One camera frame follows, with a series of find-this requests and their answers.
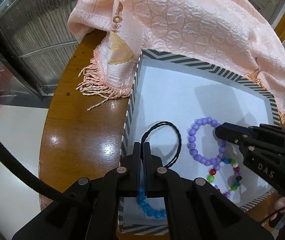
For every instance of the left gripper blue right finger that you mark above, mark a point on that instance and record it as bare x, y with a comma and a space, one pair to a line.
150, 164

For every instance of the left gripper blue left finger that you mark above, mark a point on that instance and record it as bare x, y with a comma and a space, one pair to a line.
134, 177

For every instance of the striped white jewelry tray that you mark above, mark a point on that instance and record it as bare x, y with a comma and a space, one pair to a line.
182, 90

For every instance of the pink quilted fringed scarf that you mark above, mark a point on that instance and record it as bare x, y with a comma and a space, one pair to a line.
231, 34

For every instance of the metal sliding door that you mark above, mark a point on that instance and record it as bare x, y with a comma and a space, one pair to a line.
36, 42

